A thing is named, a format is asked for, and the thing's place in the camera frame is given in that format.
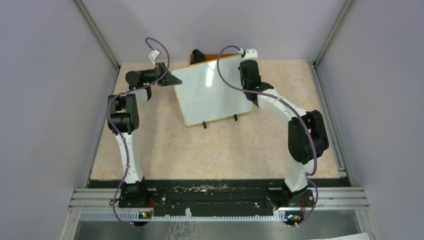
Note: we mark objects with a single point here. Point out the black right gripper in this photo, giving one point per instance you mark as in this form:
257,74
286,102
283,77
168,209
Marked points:
239,68

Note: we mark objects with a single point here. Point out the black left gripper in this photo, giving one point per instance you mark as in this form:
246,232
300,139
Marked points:
168,79

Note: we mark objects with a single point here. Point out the white whiteboard with yellow frame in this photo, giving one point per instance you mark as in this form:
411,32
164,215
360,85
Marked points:
203,97

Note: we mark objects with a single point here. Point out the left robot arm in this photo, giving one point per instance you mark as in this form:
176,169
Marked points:
124,121

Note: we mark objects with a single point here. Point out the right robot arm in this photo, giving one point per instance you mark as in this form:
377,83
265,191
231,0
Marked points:
307,137

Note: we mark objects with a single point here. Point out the black object in tray left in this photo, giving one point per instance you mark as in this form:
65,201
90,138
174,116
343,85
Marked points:
197,57

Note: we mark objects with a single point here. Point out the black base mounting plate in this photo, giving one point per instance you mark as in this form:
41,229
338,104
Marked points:
272,203

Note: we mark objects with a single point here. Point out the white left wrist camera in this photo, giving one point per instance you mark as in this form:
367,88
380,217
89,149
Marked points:
154,55

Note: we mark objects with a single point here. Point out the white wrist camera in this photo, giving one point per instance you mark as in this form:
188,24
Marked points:
249,54
154,55

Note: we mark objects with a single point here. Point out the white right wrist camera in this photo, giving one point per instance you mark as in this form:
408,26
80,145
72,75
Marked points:
249,54

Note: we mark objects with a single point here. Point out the white slotted cable duct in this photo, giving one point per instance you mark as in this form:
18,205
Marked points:
135,216

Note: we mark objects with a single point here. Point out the aluminium frame rail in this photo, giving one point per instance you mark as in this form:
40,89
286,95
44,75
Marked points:
325,198

